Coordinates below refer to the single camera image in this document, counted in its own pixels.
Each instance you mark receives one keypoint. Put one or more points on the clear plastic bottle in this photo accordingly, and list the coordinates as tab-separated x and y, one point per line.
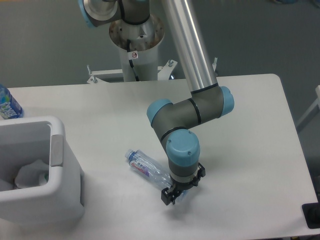
149	168

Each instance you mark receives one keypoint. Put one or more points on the blue labelled water bottle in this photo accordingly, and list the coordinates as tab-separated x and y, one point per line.
9	107

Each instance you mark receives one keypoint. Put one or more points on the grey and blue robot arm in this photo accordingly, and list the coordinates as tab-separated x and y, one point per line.
172	122

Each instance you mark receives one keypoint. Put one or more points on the white plastic trash can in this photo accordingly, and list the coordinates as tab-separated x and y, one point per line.
23	141

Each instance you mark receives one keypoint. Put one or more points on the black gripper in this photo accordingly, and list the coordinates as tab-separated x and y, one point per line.
180	184

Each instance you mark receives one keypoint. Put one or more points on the white frame at right edge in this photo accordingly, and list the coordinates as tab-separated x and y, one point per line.
310	113

